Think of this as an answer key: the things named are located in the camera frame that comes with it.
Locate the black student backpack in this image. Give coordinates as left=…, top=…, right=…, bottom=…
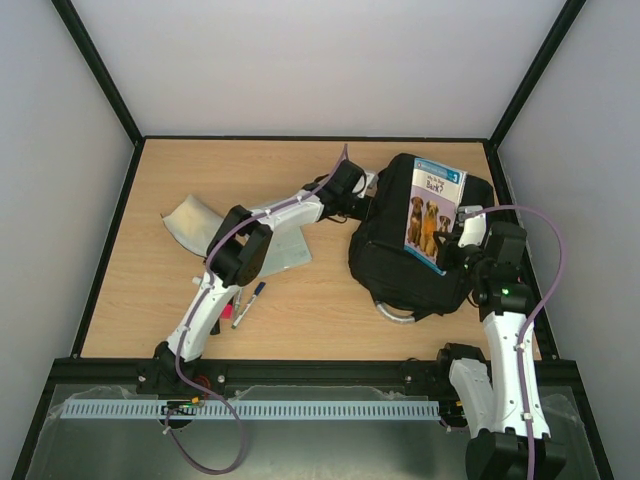
left=348, top=153, right=495, bottom=324

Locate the dog picture book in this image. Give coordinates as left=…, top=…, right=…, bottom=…
left=404, top=158, right=467, bottom=276

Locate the grey Great Gatsby book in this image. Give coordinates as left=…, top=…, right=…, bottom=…
left=258, top=227, right=312, bottom=278

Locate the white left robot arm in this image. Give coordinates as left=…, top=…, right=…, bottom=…
left=137, top=156, right=377, bottom=395

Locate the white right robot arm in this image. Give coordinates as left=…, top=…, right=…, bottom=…
left=434, top=222, right=567, bottom=479

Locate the blue cap white marker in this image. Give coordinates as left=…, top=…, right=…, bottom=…
left=232, top=281, right=266, bottom=328

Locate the white fabric pouch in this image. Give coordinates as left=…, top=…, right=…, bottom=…
left=162, top=194, right=223, bottom=258

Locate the pink black highlighter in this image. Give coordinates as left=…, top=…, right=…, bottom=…
left=221, top=303, right=234, bottom=319

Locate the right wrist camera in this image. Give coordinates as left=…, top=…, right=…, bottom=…
left=457, top=205, right=486, bottom=248

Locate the light blue cable duct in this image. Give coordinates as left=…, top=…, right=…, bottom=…
left=60, top=399, right=441, bottom=421

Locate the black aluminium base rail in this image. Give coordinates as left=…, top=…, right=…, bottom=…
left=49, top=357, right=576, bottom=396

